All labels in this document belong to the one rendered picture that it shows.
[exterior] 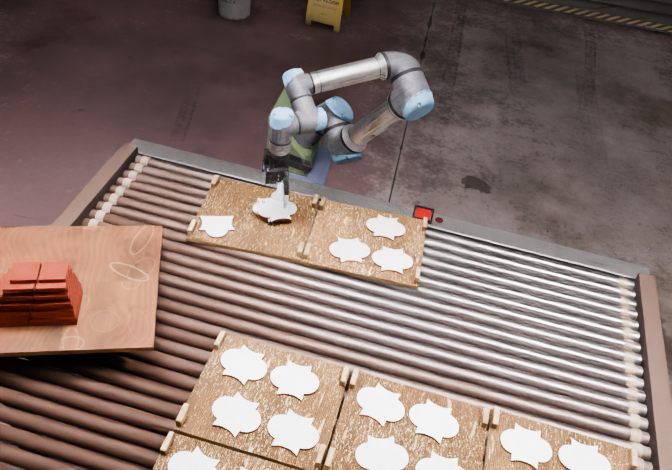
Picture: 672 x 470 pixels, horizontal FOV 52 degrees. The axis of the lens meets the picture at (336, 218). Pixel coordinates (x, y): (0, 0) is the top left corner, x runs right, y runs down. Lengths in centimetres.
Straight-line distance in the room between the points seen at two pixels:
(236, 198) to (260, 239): 24
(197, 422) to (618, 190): 349
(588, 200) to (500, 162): 60
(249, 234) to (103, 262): 52
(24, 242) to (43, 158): 212
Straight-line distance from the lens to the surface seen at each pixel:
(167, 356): 216
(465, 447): 205
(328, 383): 208
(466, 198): 433
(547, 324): 245
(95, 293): 218
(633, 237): 452
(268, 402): 204
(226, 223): 251
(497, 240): 268
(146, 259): 226
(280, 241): 246
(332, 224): 255
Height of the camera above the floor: 264
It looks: 41 degrees down
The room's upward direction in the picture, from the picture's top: 8 degrees clockwise
